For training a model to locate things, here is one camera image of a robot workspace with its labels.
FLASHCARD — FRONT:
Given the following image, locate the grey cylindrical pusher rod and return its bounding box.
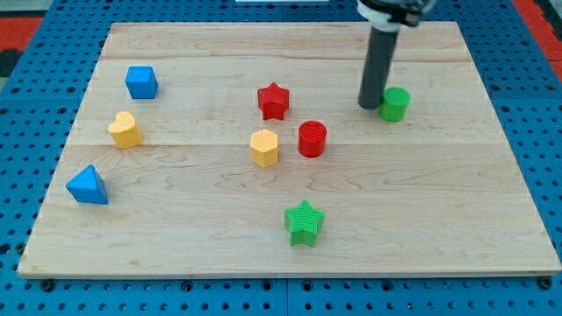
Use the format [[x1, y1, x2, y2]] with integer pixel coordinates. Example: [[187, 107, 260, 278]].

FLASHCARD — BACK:
[[358, 28, 399, 110]]

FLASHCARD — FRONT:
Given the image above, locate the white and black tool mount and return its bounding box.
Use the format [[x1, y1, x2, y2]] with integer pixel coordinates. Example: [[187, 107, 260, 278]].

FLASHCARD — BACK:
[[357, 0, 436, 32]]

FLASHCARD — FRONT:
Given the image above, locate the green cylinder block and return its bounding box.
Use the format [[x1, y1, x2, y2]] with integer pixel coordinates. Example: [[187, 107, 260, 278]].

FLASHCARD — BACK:
[[379, 87, 410, 122]]

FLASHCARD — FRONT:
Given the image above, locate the red star block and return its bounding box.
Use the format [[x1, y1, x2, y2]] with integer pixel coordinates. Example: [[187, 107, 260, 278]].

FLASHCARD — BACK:
[[257, 82, 290, 120]]

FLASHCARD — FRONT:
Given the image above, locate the green star block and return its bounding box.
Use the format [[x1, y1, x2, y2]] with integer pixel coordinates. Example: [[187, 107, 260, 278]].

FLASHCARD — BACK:
[[284, 200, 325, 248]]

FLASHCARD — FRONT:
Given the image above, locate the red cylinder block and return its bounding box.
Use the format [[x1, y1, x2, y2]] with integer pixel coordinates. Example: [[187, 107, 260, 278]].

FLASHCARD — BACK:
[[298, 120, 328, 158]]

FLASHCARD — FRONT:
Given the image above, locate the yellow hexagon block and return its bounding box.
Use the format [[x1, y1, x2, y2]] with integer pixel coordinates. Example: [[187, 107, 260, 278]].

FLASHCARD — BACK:
[[250, 129, 278, 168]]

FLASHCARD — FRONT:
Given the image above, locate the light wooden board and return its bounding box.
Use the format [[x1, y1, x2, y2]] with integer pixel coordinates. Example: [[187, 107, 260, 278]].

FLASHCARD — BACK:
[[18, 22, 561, 279]]

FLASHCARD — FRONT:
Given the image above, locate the blue cube block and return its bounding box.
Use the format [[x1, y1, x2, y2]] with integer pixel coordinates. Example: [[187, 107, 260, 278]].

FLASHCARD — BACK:
[[125, 66, 159, 99]]

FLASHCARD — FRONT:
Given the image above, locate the yellow heart block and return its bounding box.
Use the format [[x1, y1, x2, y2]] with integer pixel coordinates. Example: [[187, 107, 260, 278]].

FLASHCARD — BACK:
[[107, 111, 143, 149]]

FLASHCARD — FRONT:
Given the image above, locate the blue triangle block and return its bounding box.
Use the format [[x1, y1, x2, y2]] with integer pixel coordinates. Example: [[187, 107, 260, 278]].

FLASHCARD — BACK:
[[65, 165, 109, 205]]

